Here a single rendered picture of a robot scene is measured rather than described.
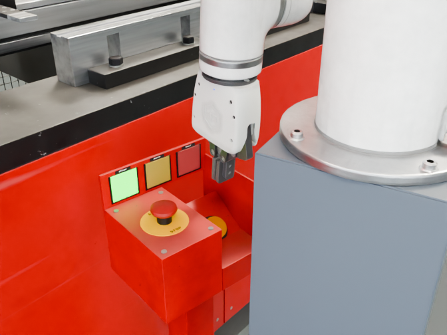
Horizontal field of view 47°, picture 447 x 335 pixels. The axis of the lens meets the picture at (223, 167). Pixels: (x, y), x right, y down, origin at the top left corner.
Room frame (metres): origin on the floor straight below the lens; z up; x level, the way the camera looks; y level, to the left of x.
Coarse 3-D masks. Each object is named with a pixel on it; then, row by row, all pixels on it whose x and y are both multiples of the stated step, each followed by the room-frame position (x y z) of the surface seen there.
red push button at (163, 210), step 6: (156, 204) 0.63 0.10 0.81; (162, 204) 0.63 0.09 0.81; (168, 204) 0.63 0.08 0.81; (174, 204) 0.63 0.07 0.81; (150, 210) 0.62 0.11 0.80; (156, 210) 0.61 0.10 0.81; (162, 210) 0.61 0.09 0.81; (168, 210) 0.61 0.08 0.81; (174, 210) 0.62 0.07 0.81; (156, 216) 0.61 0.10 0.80; (162, 216) 0.60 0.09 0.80; (168, 216) 0.61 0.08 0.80; (162, 222) 0.61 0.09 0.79; (168, 222) 0.62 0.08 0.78
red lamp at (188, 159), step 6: (198, 144) 0.77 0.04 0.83; (186, 150) 0.75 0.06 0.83; (192, 150) 0.76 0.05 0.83; (198, 150) 0.77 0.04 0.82; (180, 156) 0.75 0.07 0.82; (186, 156) 0.75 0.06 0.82; (192, 156) 0.76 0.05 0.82; (198, 156) 0.77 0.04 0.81; (180, 162) 0.75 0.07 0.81; (186, 162) 0.75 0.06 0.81; (192, 162) 0.76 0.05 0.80; (198, 162) 0.77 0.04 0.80; (180, 168) 0.75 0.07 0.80; (186, 168) 0.75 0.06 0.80; (192, 168) 0.76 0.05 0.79; (180, 174) 0.74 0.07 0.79
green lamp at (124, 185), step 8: (112, 176) 0.67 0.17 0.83; (120, 176) 0.67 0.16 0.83; (128, 176) 0.68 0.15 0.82; (136, 176) 0.69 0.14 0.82; (112, 184) 0.66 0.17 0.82; (120, 184) 0.67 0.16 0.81; (128, 184) 0.68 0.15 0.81; (136, 184) 0.69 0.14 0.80; (112, 192) 0.66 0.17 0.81; (120, 192) 0.67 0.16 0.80; (128, 192) 0.68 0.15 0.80; (136, 192) 0.69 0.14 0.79
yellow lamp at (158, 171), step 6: (168, 156) 0.73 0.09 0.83; (150, 162) 0.71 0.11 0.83; (156, 162) 0.72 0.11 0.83; (162, 162) 0.72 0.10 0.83; (168, 162) 0.73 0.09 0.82; (150, 168) 0.71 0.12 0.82; (156, 168) 0.72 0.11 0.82; (162, 168) 0.72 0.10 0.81; (168, 168) 0.73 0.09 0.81; (150, 174) 0.71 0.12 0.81; (156, 174) 0.71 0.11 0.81; (162, 174) 0.72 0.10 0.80; (168, 174) 0.73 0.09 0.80; (150, 180) 0.71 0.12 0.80; (156, 180) 0.71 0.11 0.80; (162, 180) 0.72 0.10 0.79; (150, 186) 0.71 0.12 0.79
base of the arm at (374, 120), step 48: (336, 0) 0.44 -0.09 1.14; (384, 0) 0.41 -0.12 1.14; (432, 0) 0.40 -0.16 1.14; (336, 48) 0.44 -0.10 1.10; (384, 48) 0.41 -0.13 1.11; (432, 48) 0.40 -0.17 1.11; (336, 96) 0.43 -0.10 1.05; (384, 96) 0.40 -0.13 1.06; (432, 96) 0.41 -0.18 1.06; (288, 144) 0.43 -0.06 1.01; (336, 144) 0.42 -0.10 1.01; (384, 144) 0.40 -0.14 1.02; (432, 144) 0.41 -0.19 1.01
